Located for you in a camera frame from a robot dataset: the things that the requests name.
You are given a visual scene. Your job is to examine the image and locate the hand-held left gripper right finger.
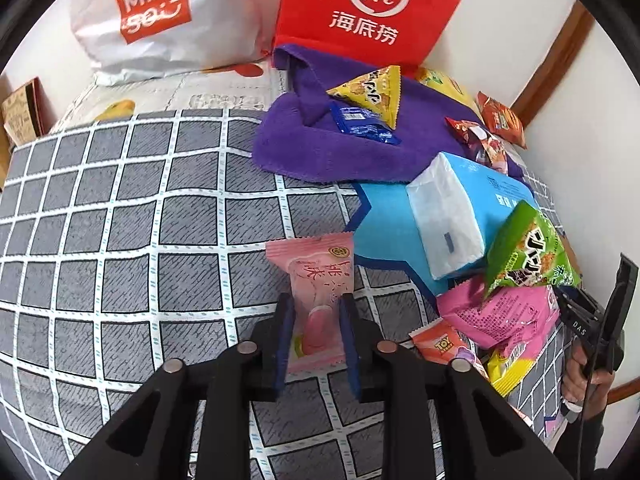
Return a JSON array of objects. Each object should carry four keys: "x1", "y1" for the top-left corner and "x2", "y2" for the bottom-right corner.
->
[{"x1": 337, "y1": 294, "x2": 576, "y2": 480}]

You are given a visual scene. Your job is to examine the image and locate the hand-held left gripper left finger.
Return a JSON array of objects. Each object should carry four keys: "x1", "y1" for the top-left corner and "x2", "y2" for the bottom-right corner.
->
[{"x1": 55, "y1": 292, "x2": 296, "y2": 480}]

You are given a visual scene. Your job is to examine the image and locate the pale pink peach packet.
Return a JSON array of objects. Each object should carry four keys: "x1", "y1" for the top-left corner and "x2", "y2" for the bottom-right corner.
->
[{"x1": 265, "y1": 232, "x2": 356, "y2": 375}]

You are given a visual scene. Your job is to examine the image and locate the orange pink stick packet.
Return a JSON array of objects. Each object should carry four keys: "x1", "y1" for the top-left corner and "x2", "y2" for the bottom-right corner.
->
[{"x1": 410, "y1": 322, "x2": 488, "y2": 376}]

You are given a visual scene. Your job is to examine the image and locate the green snack packet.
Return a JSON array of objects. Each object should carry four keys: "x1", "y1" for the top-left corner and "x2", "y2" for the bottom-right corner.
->
[{"x1": 484, "y1": 200, "x2": 583, "y2": 302}]

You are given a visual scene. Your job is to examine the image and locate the large pink snack bag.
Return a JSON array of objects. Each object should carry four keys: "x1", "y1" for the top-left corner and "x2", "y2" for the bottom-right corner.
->
[{"x1": 436, "y1": 275, "x2": 561, "y2": 396}]

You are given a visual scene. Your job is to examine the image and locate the purple towel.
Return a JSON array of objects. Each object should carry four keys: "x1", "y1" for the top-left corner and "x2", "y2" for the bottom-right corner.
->
[{"x1": 251, "y1": 45, "x2": 526, "y2": 183}]

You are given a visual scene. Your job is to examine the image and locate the pink cartoon snack packet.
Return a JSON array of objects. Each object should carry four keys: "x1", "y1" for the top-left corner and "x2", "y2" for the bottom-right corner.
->
[{"x1": 467, "y1": 127, "x2": 510, "y2": 176}]

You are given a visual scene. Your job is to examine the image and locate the small blue snack packet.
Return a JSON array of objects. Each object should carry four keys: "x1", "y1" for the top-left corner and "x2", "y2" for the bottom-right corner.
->
[{"x1": 329, "y1": 101, "x2": 402, "y2": 146}]

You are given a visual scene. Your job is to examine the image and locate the small red snack packet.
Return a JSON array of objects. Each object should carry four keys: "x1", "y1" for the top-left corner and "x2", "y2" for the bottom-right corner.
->
[{"x1": 445, "y1": 116, "x2": 483, "y2": 148}]

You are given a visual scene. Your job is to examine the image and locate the yellow triangular snack packet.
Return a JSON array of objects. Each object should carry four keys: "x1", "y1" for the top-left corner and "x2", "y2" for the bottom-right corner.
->
[{"x1": 326, "y1": 65, "x2": 403, "y2": 128}]

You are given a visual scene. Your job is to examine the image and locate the person's right hand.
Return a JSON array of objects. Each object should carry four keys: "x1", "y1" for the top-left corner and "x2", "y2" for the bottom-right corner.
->
[{"x1": 561, "y1": 340, "x2": 615, "y2": 421}]

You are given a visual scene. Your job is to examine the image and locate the blue tissue pack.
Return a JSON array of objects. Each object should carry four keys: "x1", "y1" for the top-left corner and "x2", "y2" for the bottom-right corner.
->
[{"x1": 405, "y1": 151, "x2": 538, "y2": 282}]

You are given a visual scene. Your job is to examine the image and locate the grey checked blanket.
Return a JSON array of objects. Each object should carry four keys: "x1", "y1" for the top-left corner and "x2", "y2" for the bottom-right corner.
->
[{"x1": 0, "y1": 107, "x2": 586, "y2": 480}]

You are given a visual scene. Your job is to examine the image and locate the orange chips bag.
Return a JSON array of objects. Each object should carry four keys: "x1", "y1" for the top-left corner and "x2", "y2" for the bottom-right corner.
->
[{"x1": 475, "y1": 91, "x2": 528, "y2": 150}]

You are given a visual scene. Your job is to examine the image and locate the yellow chips bag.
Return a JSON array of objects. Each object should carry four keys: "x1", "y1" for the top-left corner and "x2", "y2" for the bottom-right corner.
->
[{"x1": 415, "y1": 66, "x2": 486, "y2": 116}]

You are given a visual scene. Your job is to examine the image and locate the white plastic shopping bag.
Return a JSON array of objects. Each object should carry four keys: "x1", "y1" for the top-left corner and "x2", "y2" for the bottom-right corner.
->
[{"x1": 70, "y1": 0, "x2": 281, "y2": 86}]

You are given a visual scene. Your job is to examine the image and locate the red paper bag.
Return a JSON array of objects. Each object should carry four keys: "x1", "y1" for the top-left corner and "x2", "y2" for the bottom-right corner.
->
[{"x1": 272, "y1": 0, "x2": 478, "y2": 78}]

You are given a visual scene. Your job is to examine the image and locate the patterned brown box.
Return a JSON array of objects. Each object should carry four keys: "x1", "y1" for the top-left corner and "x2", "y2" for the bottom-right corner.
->
[{"x1": 0, "y1": 77, "x2": 46, "y2": 148}]

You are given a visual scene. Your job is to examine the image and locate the brown wooden door frame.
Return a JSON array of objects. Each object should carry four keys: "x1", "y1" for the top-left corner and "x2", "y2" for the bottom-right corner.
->
[{"x1": 510, "y1": 0, "x2": 596, "y2": 121}]

